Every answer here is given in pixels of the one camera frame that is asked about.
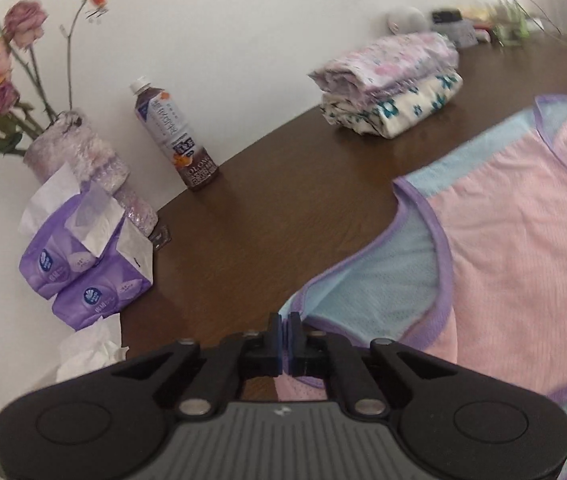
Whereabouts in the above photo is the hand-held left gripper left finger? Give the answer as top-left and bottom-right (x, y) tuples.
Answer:
(111, 312), (284, 418)

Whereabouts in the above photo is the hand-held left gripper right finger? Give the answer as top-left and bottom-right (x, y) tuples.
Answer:
(286, 312), (458, 418)

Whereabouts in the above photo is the pink blue purple mesh shirt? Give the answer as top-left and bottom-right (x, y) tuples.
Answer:
(276, 94), (567, 480)

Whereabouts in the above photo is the loose white tissue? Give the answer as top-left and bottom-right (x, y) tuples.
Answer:
(56, 317), (129, 383)

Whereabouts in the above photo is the tea bottle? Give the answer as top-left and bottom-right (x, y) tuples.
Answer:
(130, 76), (221, 192)

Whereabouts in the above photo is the opened purple tissue pack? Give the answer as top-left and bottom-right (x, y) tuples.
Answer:
(18, 162), (127, 301)

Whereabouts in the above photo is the folded white teal-flower cloth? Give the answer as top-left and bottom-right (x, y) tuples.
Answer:
(320, 71), (464, 138)

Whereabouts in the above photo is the folded pink floral cloth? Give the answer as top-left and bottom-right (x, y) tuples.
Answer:
(308, 31), (459, 103)

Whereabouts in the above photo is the white robot-shaped speaker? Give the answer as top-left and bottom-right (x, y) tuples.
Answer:
(386, 6), (431, 36)

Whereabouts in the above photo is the clear glass cup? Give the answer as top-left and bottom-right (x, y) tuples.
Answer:
(496, 0), (534, 46)

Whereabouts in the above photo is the white cable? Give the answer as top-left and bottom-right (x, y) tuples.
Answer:
(503, 0), (567, 57)

